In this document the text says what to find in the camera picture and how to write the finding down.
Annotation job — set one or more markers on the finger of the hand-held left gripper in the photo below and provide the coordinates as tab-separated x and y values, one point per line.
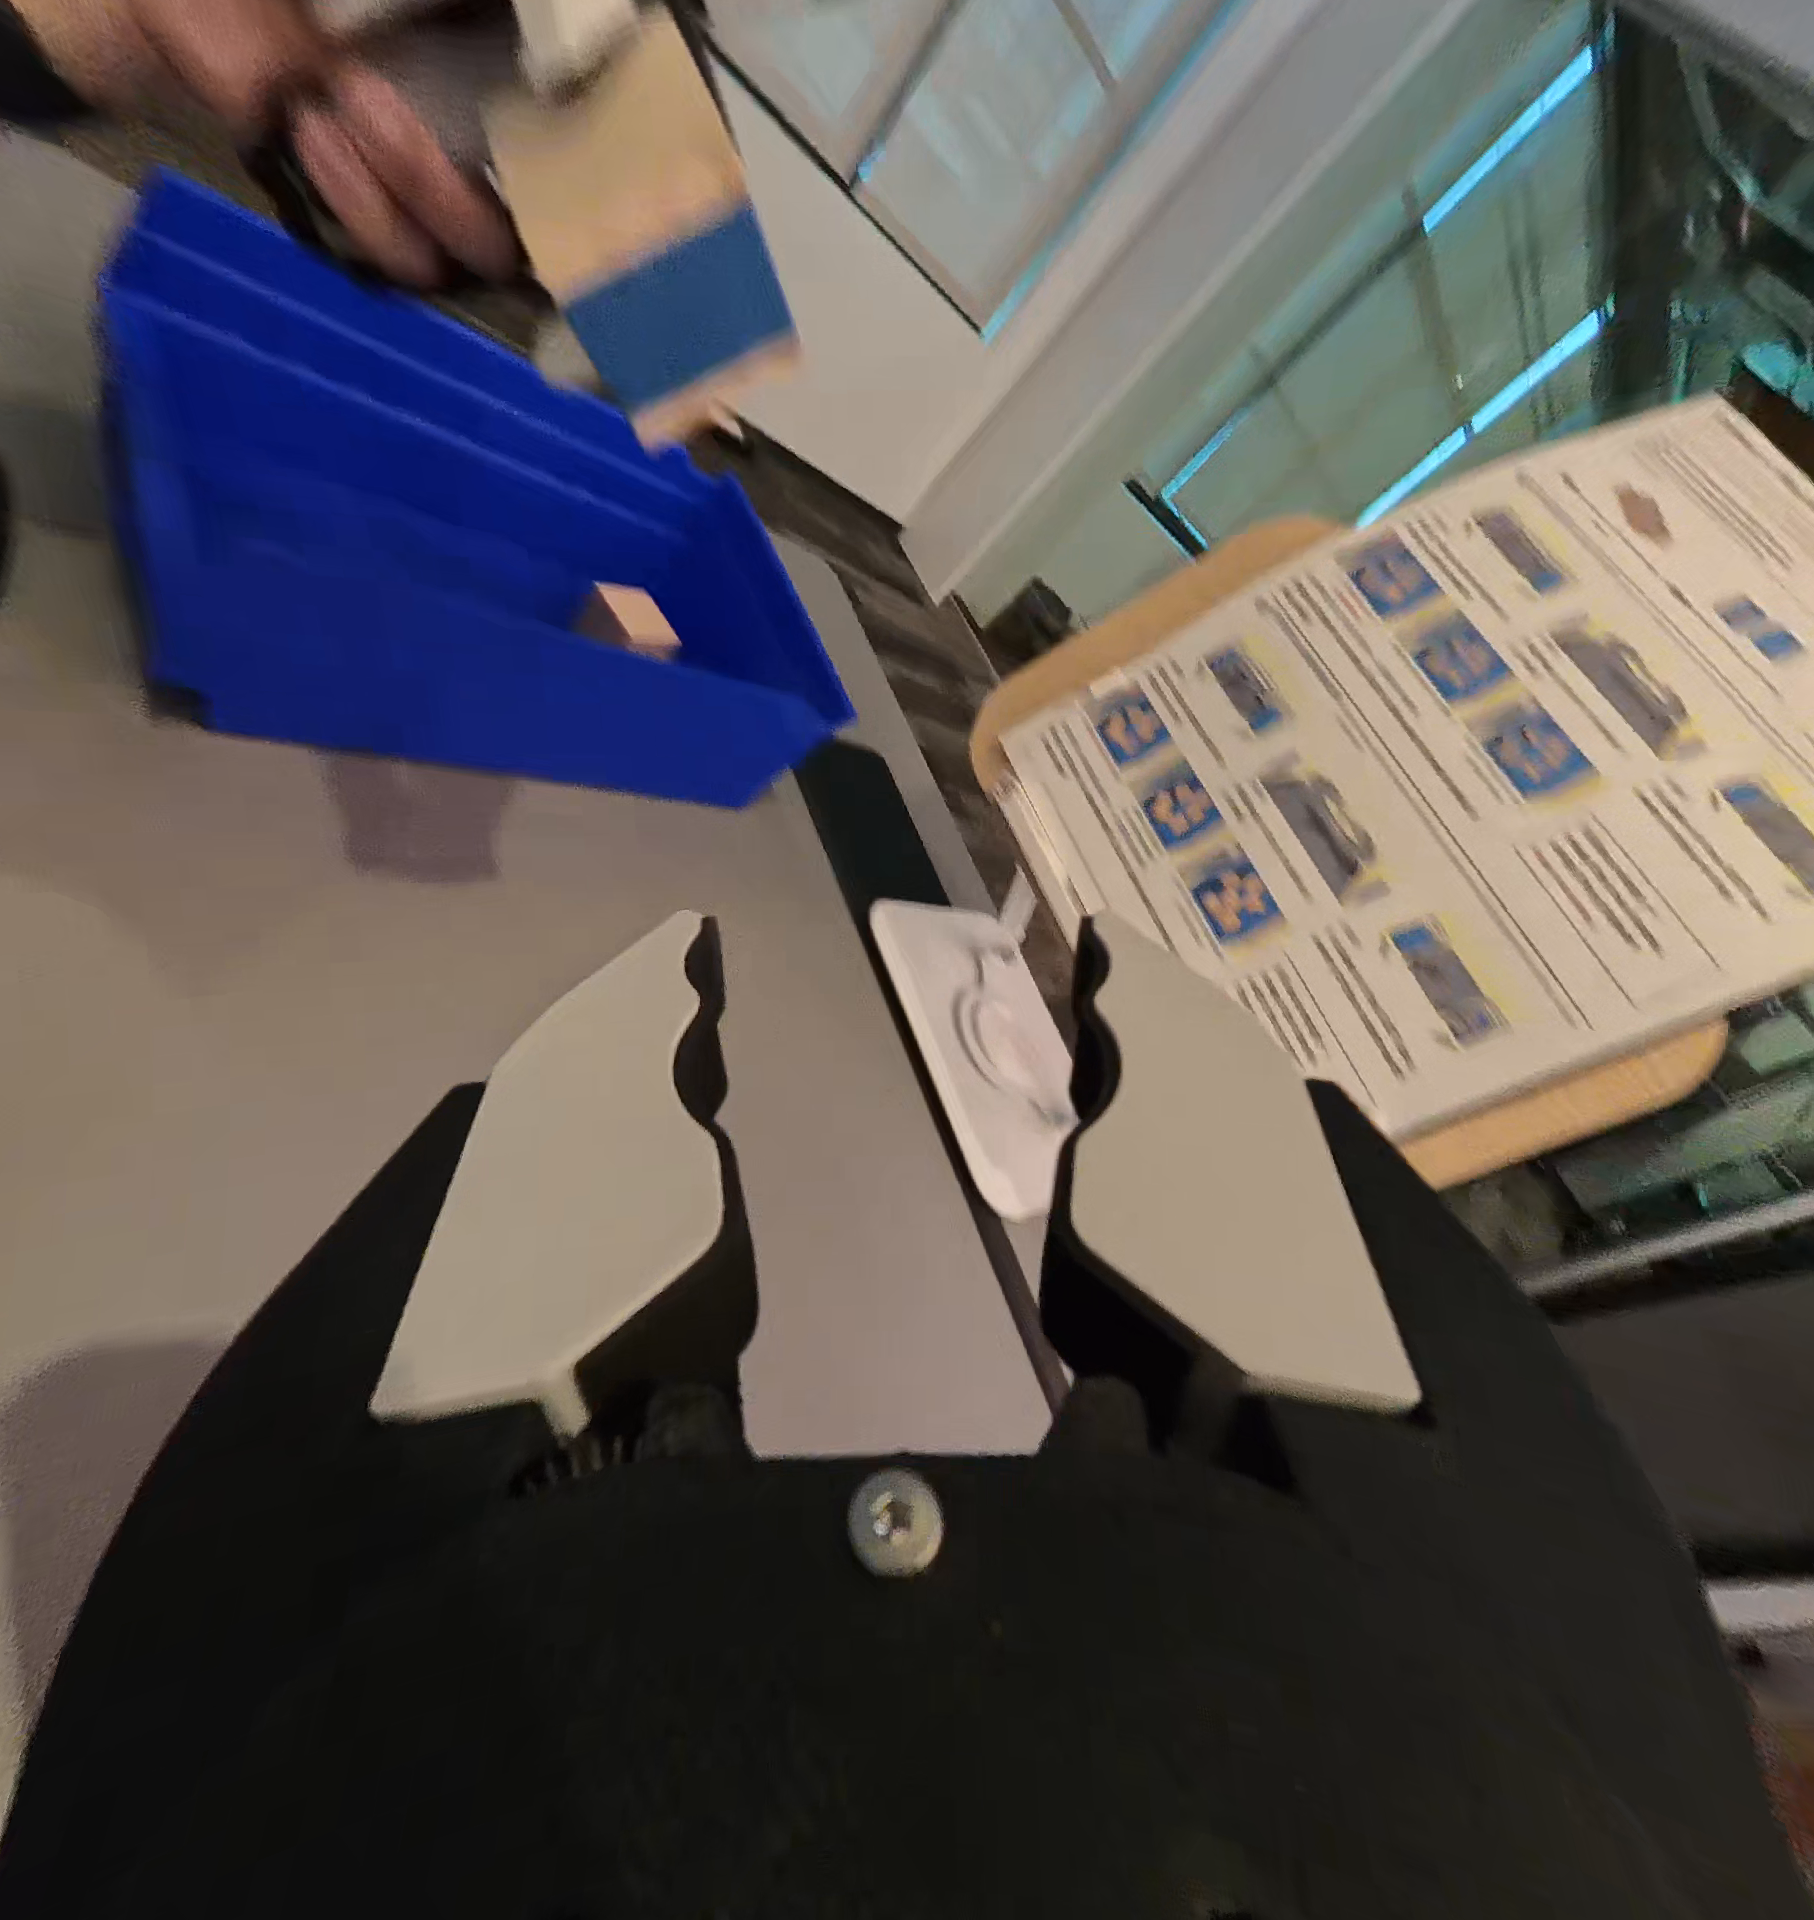
576	38

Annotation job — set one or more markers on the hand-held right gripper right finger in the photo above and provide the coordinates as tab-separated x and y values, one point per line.
1237	1215

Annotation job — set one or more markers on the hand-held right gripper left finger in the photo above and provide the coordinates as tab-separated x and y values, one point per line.
576	1200

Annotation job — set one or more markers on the wooden cube with blue stripe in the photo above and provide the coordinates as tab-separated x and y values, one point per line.
637	195
630	622

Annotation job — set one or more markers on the blue plastic bin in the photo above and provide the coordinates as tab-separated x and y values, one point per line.
397	704

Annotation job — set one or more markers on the person's left hand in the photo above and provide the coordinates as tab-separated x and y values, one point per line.
383	164

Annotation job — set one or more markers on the white board stand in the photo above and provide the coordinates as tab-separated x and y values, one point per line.
974	1080

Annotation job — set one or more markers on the printed instruction sheet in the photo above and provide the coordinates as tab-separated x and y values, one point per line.
1462	930

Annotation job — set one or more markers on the wooden instruction board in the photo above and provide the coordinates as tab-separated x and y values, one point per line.
1596	1102

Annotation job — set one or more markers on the window with white blind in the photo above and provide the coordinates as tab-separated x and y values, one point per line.
1372	344

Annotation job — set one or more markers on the glass partition panel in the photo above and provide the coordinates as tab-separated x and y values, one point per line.
1733	225

